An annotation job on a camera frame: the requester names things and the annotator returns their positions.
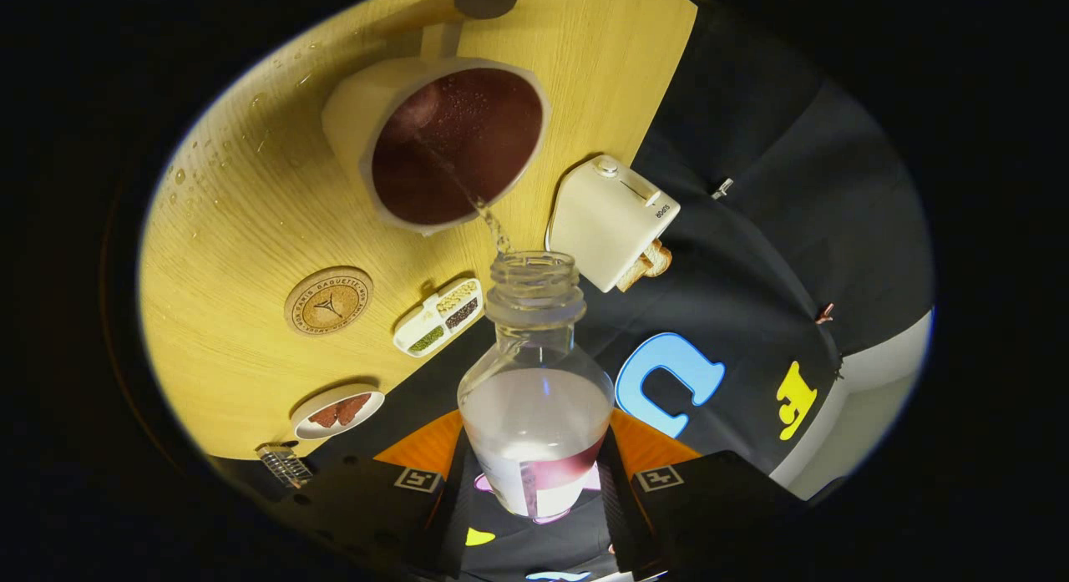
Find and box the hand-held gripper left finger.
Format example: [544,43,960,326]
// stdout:
[251,408,473,579]

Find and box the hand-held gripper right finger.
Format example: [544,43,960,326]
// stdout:
[597,407,807,581]

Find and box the clear plastic juice bottle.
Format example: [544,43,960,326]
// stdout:
[457,251,616,520]

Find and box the round cork coaster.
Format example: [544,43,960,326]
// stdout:
[284,266,374,337]

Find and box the beige cup with wooden handle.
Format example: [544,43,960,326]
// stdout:
[322,0,552,236]

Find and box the white round plate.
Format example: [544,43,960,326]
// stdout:
[291,384,386,440]

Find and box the white divided dish with beans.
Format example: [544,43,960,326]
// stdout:
[393,278,484,358]

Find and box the toast slice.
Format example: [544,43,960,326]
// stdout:
[616,255,654,293]
[641,240,673,279]

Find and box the white toaster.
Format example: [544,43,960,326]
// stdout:
[547,154,681,293]

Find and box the black backdrop cloth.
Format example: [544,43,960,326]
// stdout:
[209,0,935,582]

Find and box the wooden table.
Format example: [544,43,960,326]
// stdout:
[138,0,698,460]

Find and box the metal wire holder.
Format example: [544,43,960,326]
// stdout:
[256,443,314,489]

